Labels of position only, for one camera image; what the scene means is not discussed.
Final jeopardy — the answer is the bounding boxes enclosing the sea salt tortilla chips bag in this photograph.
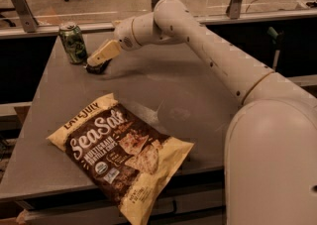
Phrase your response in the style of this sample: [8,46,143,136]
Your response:
[48,94,193,225]

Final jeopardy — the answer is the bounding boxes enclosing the green soda can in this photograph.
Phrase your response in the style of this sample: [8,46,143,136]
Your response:
[58,22,87,64]

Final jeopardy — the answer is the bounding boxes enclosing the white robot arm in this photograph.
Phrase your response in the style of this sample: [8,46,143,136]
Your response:
[88,0,317,225]

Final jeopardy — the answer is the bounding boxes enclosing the left metal glass bracket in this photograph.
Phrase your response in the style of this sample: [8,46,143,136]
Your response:
[11,0,39,33]

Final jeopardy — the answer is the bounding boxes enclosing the metal window rail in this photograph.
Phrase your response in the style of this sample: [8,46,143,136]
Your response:
[0,7,317,41]

